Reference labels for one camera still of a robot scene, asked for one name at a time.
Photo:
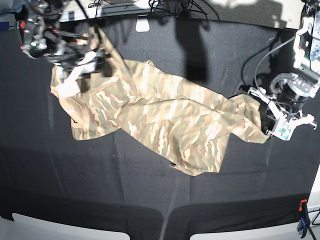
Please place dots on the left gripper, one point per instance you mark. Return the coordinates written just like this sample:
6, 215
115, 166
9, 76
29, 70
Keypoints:
279, 122

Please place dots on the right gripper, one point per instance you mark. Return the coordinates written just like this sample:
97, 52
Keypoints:
74, 55

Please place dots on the camouflage t-shirt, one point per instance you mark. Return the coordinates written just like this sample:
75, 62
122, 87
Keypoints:
185, 123

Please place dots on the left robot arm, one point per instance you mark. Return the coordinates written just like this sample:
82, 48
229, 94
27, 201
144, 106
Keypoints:
288, 92

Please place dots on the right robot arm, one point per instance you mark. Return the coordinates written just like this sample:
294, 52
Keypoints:
44, 16

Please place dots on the orange clamp far left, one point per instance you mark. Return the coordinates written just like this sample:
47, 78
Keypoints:
22, 27

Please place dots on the white tape patch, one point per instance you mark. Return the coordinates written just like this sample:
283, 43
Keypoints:
142, 25

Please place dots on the orange blue clamp near right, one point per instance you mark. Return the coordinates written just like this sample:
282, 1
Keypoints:
304, 220

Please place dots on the black table cloth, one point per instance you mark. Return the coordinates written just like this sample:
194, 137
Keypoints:
113, 182

